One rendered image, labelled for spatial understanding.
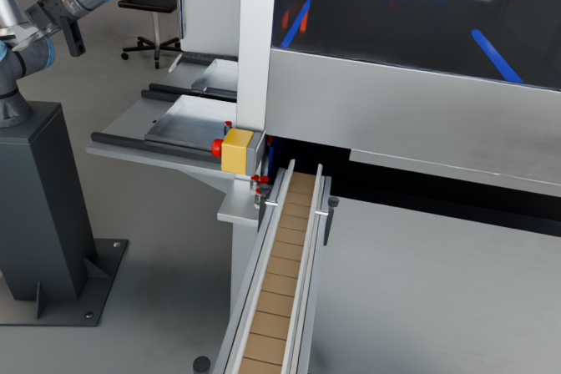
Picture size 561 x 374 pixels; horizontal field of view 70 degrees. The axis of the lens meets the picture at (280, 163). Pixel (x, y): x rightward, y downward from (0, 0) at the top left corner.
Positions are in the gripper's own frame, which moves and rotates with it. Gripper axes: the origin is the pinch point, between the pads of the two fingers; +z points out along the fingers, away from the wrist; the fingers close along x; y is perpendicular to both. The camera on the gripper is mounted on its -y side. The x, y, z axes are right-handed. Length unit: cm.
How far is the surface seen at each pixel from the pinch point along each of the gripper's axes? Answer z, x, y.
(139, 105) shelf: -19.3, 2.1, -30.0
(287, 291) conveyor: -65, 67, -55
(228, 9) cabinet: -37, -71, -25
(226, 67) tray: -36, -35, -39
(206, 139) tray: -40, 17, -44
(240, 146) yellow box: -59, 41, -39
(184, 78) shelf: -24.6, -22.6, -33.2
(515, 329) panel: -96, 37, -123
